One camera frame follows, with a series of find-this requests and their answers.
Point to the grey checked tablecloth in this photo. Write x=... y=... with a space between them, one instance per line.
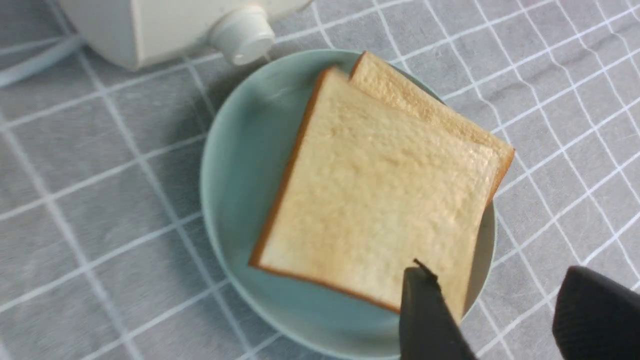
x=104 y=253

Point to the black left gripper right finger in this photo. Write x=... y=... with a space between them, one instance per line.
x=596 y=318

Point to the light green plate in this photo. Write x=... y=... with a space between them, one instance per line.
x=246 y=155

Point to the toast slice with orange crust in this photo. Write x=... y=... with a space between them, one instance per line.
x=378 y=79

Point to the white toaster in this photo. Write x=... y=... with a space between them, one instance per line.
x=135 y=34

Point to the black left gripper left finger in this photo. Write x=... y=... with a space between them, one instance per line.
x=426 y=329

